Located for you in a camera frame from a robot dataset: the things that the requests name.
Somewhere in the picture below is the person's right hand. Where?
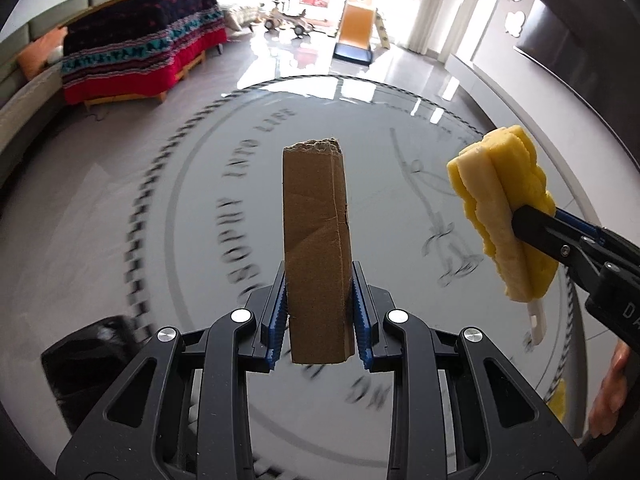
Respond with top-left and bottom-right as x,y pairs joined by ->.
588,340 -> 630,438

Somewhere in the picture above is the green grey sofa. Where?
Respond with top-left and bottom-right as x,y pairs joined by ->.
1,0 -> 111,179

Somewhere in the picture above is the white ride-on toy car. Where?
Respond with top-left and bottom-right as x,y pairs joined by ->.
262,0 -> 314,38

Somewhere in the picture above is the brown cardboard piece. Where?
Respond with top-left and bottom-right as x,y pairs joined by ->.
282,138 -> 355,365

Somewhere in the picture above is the orange cushion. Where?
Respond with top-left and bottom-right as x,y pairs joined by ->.
16,27 -> 67,81

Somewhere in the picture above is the black trash bag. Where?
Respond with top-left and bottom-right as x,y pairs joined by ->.
40,315 -> 140,434

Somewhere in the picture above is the table with colourful blanket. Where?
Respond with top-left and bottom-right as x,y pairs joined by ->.
61,0 -> 227,105

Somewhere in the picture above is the black television screen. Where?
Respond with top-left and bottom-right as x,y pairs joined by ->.
514,0 -> 640,126

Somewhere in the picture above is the yellow foam sponge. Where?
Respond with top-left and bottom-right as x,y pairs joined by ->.
446,123 -> 561,347

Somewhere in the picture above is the white wall decoration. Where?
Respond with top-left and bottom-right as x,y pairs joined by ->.
504,11 -> 526,38

